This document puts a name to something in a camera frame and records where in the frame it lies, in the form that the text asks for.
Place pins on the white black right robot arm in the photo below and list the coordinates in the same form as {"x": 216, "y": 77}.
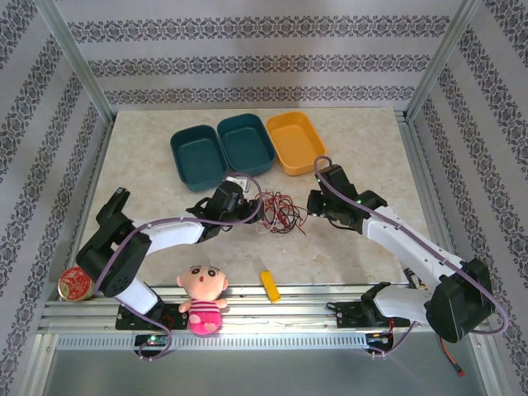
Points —
{"x": 412, "y": 243}

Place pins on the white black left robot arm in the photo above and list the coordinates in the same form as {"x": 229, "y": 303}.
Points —
{"x": 173, "y": 233}

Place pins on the teal plastic bin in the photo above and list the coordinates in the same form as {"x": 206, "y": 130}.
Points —
{"x": 245, "y": 142}
{"x": 198, "y": 158}

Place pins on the yellow plastic bin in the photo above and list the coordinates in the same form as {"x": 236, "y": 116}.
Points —
{"x": 295, "y": 140}

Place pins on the small yellow bar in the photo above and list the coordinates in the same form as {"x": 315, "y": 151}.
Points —
{"x": 270, "y": 286}

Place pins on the plush doll pink striped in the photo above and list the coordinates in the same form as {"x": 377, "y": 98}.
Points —
{"x": 202, "y": 284}

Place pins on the small black orange device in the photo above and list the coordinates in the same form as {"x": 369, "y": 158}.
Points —
{"x": 413, "y": 279}

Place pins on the small circuit board green light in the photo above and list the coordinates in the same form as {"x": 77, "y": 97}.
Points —
{"x": 153, "y": 340}

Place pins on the round red tin can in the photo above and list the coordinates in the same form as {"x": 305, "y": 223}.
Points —
{"x": 75, "y": 284}

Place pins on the aluminium table rail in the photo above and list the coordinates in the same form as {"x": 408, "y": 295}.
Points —
{"x": 264, "y": 319}

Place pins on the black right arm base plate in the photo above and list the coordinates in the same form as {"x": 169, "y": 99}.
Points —
{"x": 350, "y": 315}

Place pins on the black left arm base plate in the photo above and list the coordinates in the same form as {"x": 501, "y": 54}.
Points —
{"x": 169, "y": 315}

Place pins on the aluminium frame post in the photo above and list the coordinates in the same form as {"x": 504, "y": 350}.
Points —
{"x": 441, "y": 62}
{"x": 78, "y": 62}

